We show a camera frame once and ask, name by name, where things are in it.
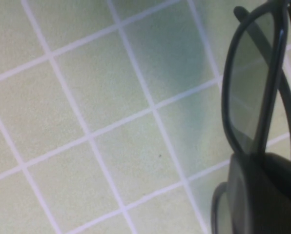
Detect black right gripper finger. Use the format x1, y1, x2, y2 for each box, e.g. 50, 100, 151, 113
227, 151, 291, 234

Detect black framed glasses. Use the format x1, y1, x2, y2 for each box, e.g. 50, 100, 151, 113
210, 0, 291, 234

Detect green checked tablecloth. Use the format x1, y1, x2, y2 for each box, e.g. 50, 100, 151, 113
0, 0, 291, 234

